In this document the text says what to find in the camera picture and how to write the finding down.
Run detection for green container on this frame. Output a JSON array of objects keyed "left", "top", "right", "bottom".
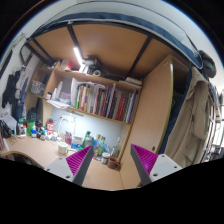
[{"left": 27, "top": 121, "right": 34, "bottom": 136}]

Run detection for pink snack packet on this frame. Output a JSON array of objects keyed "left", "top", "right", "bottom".
[{"left": 65, "top": 131, "right": 72, "bottom": 145}]

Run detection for clear glass bottle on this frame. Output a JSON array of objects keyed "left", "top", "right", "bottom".
[{"left": 111, "top": 139, "right": 121, "bottom": 158}]

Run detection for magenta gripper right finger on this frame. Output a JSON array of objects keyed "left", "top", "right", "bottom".
[{"left": 130, "top": 143, "right": 183, "bottom": 187}]

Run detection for wooden bookshelf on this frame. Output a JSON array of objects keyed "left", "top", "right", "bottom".
[{"left": 24, "top": 54, "right": 174, "bottom": 161}]

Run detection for red white canister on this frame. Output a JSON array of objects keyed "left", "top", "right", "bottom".
[{"left": 46, "top": 118, "right": 54, "bottom": 135}]

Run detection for dark hanging clothes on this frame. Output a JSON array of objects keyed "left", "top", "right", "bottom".
[{"left": 2, "top": 70, "right": 29, "bottom": 120}]

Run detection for beige hanging coat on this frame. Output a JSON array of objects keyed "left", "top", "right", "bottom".
[{"left": 165, "top": 67, "right": 211, "bottom": 168}]

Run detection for row of books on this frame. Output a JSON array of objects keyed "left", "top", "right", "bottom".
[{"left": 71, "top": 78, "right": 139, "bottom": 123}]

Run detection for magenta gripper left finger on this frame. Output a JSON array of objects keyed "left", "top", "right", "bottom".
[{"left": 44, "top": 144, "right": 95, "bottom": 187}]

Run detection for white green-handled mug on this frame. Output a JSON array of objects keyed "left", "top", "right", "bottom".
[{"left": 58, "top": 142, "right": 68, "bottom": 155}]

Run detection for brown ceramic mug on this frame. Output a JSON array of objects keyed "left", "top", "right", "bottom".
[{"left": 107, "top": 157, "right": 120, "bottom": 170}]

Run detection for grey shaker bottle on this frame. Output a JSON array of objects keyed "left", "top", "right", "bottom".
[{"left": 85, "top": 135, "right": 94, "bottom": 147}]

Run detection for LED strip light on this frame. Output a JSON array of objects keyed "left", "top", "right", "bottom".
[{"left": 73, "top": 47, "right": 83, "bottom": 66}]

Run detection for clear plastic water bottle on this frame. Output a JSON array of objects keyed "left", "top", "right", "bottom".
[{"left": 98, "top": 137, "right": 105, "bottom": 156}]

